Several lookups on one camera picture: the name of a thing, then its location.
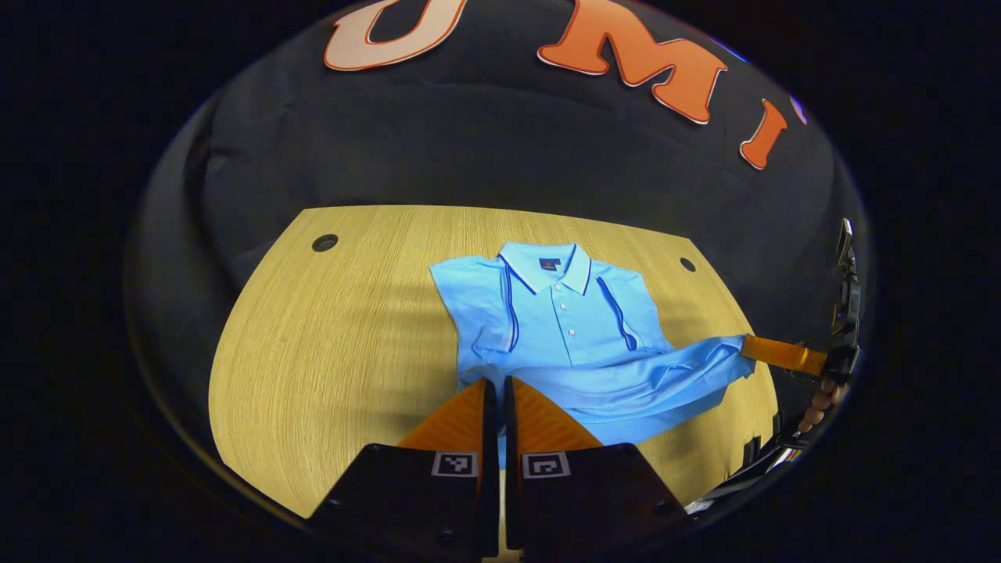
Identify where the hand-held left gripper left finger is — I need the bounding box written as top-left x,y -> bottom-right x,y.
309,378 -> 500,560

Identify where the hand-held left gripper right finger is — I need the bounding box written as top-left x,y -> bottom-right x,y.
504,376 -> 689,556

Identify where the light blue T-shirt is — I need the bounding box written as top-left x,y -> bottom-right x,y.
429,241 -> 755,470

